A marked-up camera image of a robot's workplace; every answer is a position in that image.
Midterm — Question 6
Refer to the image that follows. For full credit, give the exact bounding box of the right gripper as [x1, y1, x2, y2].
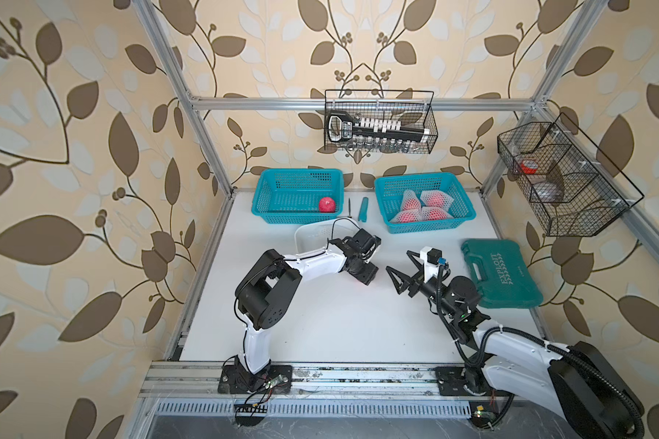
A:
[389, 251, 458, 320]

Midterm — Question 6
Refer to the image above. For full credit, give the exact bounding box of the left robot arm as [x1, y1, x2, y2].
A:
[234, 228, 382, 378]

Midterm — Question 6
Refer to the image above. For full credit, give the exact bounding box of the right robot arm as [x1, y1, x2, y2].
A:
[386, 266, 645, 438]

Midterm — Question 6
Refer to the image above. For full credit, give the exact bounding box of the teal knife sheath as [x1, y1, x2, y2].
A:
[357, 197, 369, 222]

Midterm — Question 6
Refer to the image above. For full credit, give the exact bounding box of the white plastic tray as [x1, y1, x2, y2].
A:
[294, 218, 360, 254]

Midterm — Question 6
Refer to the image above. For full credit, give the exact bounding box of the right teal plastic basket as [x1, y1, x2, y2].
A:
[375, 173, 476, 234]

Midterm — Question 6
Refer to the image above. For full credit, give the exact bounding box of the teal plastic basket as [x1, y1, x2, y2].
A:
[251, 168, 344, 225]
[375, 173, 476, 234]

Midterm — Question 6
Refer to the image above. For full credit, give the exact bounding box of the left teal plastic basket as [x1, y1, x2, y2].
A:
[251, 168, 344, 225]

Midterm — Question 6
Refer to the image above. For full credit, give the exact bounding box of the green tool case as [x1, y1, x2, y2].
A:
[461, 239, 544, 309]

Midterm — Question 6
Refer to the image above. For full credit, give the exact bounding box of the black white tool set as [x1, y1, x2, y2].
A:
[324, 112, 434, 144]

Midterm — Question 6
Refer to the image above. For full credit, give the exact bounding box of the red tape roll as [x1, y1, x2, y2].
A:
[519, 159, 539, 175]

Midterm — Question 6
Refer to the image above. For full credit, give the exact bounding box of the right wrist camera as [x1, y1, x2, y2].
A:
[406, 247, 450, 283]

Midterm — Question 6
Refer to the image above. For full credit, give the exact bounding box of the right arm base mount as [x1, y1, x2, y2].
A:
[434, 365, 510, 398]

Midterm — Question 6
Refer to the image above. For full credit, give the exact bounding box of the back black wire basket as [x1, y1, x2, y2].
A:
[323, 88, 439, 155]

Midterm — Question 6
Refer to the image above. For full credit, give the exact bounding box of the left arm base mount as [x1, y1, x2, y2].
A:
[217, 356, 293, 395]

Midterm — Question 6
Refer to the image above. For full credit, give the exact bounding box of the side black wire basket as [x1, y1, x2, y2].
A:
[497, 112, 644, 238]

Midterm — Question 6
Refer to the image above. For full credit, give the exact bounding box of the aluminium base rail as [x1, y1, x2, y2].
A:
[136, 360, 594, 419]

